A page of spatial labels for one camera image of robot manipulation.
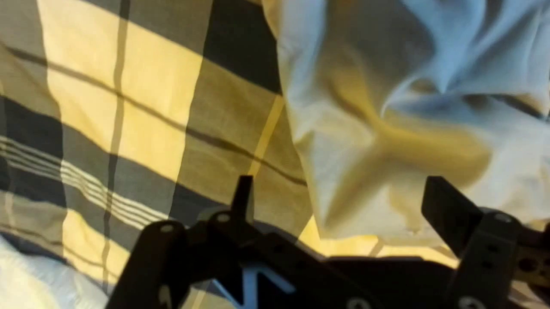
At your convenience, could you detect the light blue pillowcase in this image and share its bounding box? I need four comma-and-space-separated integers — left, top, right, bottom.
261, 0, 550, 244

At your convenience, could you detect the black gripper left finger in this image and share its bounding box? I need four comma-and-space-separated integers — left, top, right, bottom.
230, 175, 253, 221

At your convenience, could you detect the plaid bed comforter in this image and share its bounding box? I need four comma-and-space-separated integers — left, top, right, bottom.
0, 0, 449, 297

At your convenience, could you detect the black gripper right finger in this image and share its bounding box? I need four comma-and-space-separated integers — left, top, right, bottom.
421, 177, 483, 256

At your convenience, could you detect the white pillow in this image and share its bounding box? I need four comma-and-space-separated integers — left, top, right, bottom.
0, 237, 108, 309

